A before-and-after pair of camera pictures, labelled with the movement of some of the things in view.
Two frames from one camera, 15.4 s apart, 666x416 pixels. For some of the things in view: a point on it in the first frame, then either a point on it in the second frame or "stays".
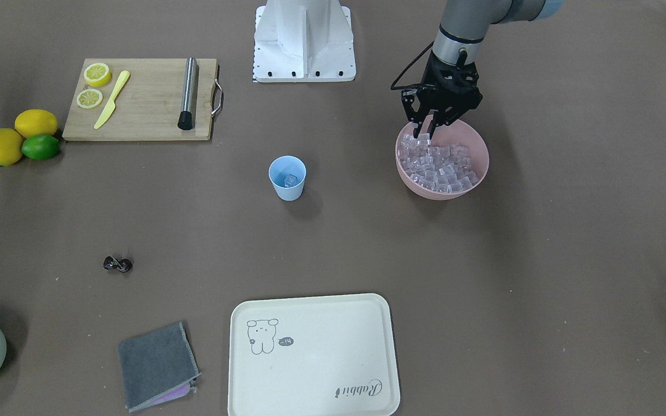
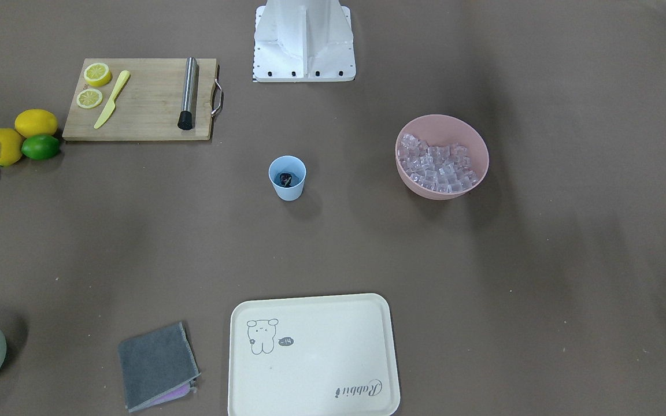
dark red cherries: [124, 265] to [285, 179]
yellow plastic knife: [110, 107] stays
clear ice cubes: [446, 169] stays
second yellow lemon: [3, 147] stays
